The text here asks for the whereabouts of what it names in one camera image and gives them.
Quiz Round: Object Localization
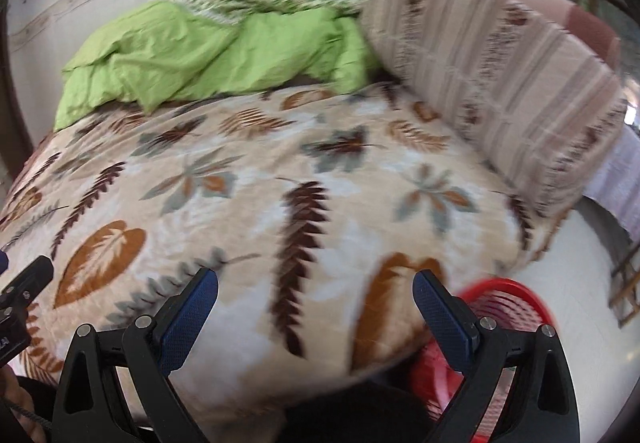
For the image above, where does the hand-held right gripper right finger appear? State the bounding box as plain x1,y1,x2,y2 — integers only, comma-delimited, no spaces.
412,269,581,443

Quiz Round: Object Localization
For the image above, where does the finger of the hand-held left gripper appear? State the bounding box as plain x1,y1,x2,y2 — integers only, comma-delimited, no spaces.
0,255,55,311

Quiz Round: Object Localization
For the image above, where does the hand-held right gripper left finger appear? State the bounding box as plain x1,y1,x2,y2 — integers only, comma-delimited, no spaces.
51,267,219,443

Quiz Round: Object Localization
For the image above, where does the red plastic basket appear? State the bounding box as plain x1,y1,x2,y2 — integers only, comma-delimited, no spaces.
407,277,557,443

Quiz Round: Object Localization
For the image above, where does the leaf print blanket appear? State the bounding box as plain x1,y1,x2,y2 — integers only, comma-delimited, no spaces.
0,82,571,424

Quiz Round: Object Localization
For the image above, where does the dark cloth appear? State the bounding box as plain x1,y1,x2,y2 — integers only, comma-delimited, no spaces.
280,380,436,443

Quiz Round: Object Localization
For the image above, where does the white lace cloth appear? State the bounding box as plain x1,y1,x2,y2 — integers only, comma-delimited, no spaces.
582,123,640,244

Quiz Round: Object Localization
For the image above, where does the striped floral cushion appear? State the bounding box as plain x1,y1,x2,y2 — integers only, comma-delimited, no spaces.
359,0,630,234

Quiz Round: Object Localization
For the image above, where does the green duvet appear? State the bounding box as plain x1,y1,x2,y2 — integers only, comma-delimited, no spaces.
52,0,386,132

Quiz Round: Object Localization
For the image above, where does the black braided cable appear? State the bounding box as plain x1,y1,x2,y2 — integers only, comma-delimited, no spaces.
0,388,53,429

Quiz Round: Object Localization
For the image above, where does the wooden frame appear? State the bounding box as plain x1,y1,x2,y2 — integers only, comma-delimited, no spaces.
607,243,640,329

